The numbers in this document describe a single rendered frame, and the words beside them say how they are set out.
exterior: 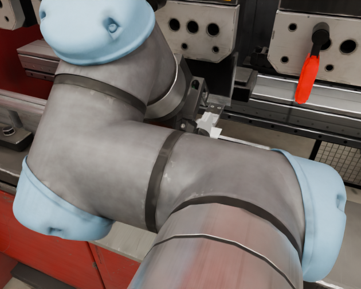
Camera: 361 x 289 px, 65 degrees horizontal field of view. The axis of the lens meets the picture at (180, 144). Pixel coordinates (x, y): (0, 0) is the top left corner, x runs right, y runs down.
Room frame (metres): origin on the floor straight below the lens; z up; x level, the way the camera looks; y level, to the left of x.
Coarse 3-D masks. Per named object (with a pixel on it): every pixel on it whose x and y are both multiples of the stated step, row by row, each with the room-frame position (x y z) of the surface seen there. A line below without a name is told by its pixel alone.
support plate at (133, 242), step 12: (120, 228) 0.23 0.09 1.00; (132, 228) 0.23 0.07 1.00; (96, 240) 0.22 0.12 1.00; (108, 240) 0.22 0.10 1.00; (120, 240) 0.22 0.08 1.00; (132, 240) 0.22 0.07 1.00; (144, 240) 0.22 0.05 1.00; (120, 252) 0.20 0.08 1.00; (132, 252) 0.20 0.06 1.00; (144, 252) 0.20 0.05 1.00
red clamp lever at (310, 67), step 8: (320, 24) 0.33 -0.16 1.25; (312, 32) 0.33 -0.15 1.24; (320, 32) 0.32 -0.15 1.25; (328, 32) 0.31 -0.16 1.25; (312, 40) 0.32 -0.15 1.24; (320, 40) 0.31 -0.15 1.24; (312, 48) 0.33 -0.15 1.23; (320, 48) 0.32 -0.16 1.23; (312, 56) 0.32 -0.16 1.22; (304, 64) 0.32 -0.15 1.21; (312, 64) 0.32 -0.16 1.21; (304, 72) 0.32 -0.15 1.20; (312, 72) 0.32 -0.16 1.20; (304, 80) 0.32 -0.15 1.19; (312, 80) 0.32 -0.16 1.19; (296, 88) 0.33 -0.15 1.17; (304, 88) 0.32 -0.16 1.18; (296, 96) 0.32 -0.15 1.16; (304, 96) 0.32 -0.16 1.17
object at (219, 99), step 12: (192, 60) 0.45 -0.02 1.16; (228, 60) 0.43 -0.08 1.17; (192, 72) 0.45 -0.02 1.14; (204, 72) 0.44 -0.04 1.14; (216, 72) 0.43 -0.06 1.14; (228, 72) 0.43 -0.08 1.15; (192, 84) 0.45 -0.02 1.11; (216, 84) 0.43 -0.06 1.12; (228, 84) 0.43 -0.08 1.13; (204, 96) 0.45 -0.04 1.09; (216, 96) 0.44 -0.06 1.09; (228, 96) 0.43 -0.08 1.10
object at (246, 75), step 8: (240, 72) 0.66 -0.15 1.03; (248, 72) 0.66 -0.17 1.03; (256, 72) 0.69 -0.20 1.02; (240, 80) 0.62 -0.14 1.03; (248, 80) 0.63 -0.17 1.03; (256, 80) 0.70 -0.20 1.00; (240, 88) 0.61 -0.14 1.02; (248, 88) 0.60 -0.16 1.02; (232, 96) 0.62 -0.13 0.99; (240, 96) 0.61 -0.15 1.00; (248, 96) 0.60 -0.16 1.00; (216, 104) 0.56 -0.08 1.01; (208, 112) 0.53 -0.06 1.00; (216, 112) 0.53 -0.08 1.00; (216, 120) 0.50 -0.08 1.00
